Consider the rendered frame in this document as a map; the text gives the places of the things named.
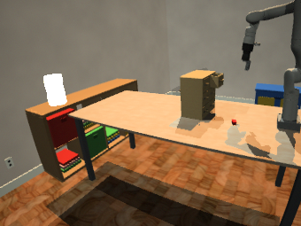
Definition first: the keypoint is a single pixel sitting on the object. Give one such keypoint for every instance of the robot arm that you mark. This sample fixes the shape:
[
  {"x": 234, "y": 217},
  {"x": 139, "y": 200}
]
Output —
[{"x": 291, "y": 94}]

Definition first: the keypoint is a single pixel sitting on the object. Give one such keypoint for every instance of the dark brown wooden drawer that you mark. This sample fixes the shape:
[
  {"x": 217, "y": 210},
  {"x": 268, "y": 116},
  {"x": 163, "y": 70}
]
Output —
[
  {"x": 212, "y": 103},
  {"x": 205, "y": 109},
  {"x": 212, "y": 94},
  {"x": 216, "y": 80},
  {"x": 205, "y": 97},
  {"x": 206, "y": 82}
]

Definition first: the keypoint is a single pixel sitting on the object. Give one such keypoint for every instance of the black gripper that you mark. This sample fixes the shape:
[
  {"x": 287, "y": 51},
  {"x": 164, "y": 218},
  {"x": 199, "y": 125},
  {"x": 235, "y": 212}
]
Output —
[{"x": 248, "y": 43}]

